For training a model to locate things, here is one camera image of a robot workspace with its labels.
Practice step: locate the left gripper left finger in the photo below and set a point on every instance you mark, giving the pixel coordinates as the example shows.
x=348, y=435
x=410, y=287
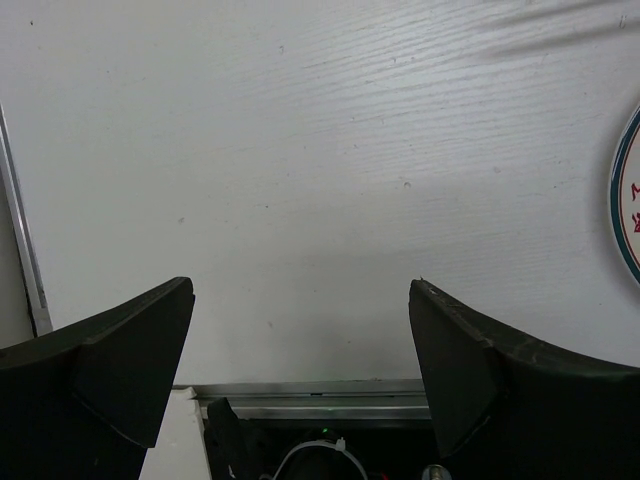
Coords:
x=87, y=401

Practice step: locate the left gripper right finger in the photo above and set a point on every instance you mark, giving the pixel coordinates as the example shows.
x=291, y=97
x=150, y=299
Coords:
x=507, y=405

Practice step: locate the orange patterned round plate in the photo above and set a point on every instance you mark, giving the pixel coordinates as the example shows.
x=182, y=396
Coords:
x=623, y=195

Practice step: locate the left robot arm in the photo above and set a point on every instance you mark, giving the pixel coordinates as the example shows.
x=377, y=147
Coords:
x=87, y=402

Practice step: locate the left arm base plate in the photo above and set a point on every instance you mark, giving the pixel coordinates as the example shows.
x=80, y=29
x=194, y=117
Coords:
x=386, y=423

